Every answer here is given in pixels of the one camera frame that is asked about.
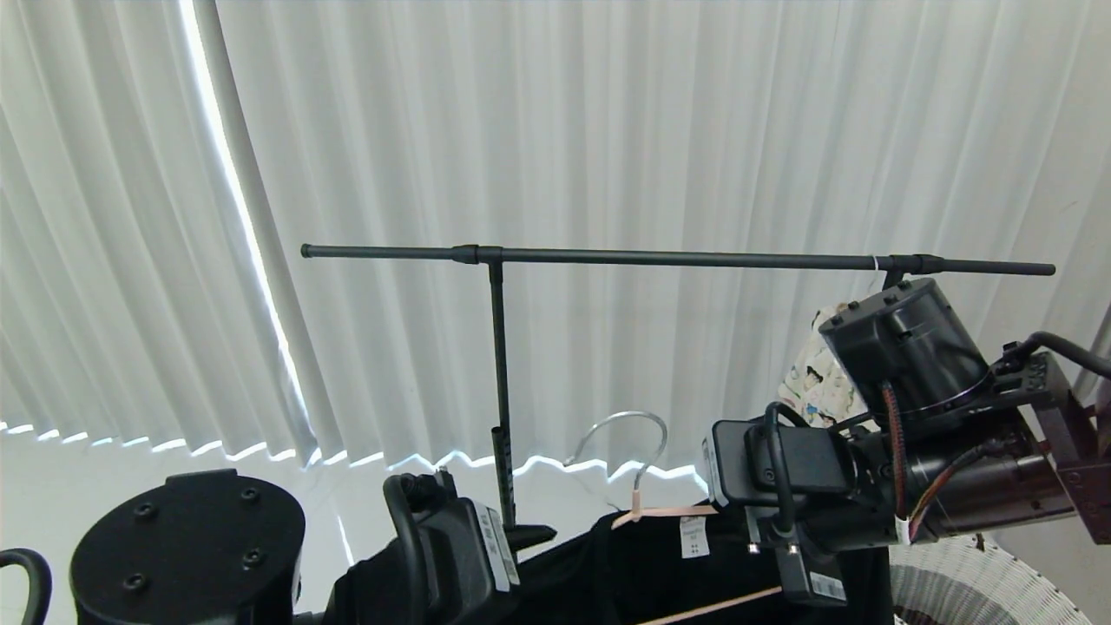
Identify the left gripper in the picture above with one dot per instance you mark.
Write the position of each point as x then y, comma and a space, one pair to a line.
510, 547

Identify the white curtain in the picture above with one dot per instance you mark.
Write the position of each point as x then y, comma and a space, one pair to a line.
608, 130

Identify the black garment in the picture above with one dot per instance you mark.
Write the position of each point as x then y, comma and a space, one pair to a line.
608, 573

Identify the cream printed garment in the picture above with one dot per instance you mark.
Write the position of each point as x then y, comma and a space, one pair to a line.
816, 382

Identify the pink clothes hanger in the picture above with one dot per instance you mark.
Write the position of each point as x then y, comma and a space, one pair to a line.
647, 510

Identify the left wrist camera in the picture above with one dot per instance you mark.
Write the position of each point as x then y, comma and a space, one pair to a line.
460, 555

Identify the white laundry basket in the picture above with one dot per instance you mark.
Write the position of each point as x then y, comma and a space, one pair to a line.
972, 582

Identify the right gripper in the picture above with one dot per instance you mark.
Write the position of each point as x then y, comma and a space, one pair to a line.
825, 469

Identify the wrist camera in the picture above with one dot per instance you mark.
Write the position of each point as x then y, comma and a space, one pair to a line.
807, 573
460, 555

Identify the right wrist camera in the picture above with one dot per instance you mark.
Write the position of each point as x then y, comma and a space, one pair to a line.
807, 573

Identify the black clothes rack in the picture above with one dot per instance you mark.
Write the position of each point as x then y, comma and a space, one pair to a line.
651, 257

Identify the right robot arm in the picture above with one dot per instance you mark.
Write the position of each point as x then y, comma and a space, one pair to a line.
911, 347

